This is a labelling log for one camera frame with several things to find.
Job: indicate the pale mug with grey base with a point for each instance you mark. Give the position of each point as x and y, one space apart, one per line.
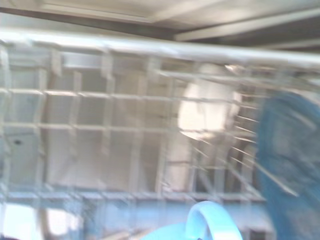
200 225

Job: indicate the blue mug with white rim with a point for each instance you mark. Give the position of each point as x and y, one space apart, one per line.
290 160

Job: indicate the built-in dishwasher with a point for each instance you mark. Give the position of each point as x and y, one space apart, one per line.
175 22

